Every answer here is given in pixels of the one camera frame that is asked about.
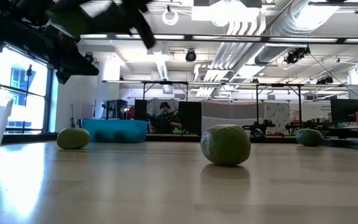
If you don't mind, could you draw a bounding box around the narrow black panel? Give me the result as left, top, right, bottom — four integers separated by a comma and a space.
134, 99, 148, 121

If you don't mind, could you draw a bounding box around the white divider screen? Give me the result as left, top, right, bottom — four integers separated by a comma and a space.
201, 101, 265, 134

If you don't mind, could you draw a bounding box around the blue plastic bin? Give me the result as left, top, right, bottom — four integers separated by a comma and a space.
81, 118, 149, 144

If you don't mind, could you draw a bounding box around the person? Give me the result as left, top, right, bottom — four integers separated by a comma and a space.
149, 101, 183, 134

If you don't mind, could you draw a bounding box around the black dome camera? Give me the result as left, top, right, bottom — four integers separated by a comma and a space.
185, 49, 198, 63

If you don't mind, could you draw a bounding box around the black tripod stand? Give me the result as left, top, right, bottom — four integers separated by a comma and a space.
22, 63, 34, 133

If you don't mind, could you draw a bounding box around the black background rig frame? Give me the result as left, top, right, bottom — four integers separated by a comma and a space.
101, 79, 358, 134

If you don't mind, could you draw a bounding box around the green lime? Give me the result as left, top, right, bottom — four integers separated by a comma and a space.
56, 128, 91, 150
200, 124, 252, 167
295, 128, 325, 147

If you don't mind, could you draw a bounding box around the black aluminium table frame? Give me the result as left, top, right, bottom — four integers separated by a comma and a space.
1, 133, 358, 150

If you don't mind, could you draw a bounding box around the patterned white sheet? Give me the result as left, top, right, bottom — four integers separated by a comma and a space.
264, 102, 291, 134

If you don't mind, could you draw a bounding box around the black monitor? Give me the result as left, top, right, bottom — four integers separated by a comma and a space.
330, 98, 358, 123

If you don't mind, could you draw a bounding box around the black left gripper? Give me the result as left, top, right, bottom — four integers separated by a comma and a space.
7, 0, 157, 85

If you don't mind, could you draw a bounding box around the wide black panel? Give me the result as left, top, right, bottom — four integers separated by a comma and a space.
178, 101, 203, 136

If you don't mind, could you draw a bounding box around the black ceiling spotlight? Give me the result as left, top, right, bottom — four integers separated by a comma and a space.
284, 46, 311, 65

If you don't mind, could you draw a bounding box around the black overhead beam with lights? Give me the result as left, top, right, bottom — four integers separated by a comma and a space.
78, 32, 358, 45

